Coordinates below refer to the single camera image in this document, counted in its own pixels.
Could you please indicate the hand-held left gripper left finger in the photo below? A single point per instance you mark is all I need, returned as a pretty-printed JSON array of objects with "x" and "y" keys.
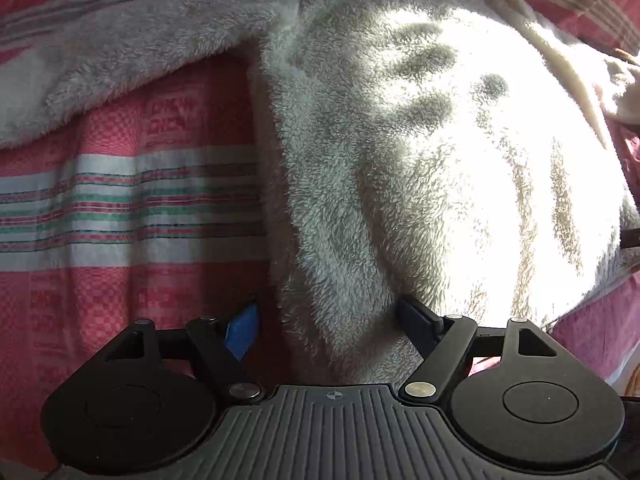
[{"x": 245, "y": 331}]

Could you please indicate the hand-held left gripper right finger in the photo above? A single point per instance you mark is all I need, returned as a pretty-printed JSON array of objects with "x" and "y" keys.
[{"x": 417, "y": 319}]

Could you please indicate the cream fleece garment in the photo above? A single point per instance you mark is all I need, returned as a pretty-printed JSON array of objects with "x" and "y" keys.
[{"x": 425, "y": 185}]

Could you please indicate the pink striped bed sheet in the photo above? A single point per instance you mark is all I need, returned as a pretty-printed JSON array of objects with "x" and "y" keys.
[{"x": 125, "y": 200}]

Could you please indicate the magenta bed sheet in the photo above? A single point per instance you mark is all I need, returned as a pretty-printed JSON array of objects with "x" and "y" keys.
[{"x": 600, "y": 330}]

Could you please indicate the brown woven item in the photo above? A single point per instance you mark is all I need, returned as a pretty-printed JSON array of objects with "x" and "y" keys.
[{"x": 628, "y": 55}]

